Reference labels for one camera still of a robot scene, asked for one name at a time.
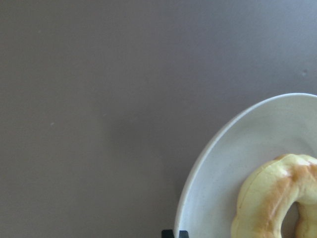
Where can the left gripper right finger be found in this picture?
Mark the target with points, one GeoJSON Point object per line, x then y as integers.
{"type": "Point", "coordinates": [183, 234]}

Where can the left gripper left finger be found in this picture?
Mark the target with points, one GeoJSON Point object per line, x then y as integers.
{"type": "Point", "coordinates": [167, 234]}

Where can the glazed donut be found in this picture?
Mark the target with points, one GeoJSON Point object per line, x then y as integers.
{"type": "Point", "coordinates": [267, 194]}

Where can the white round plate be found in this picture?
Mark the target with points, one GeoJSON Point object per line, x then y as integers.
{"type": "Point", "coordinates": [279, 125]}

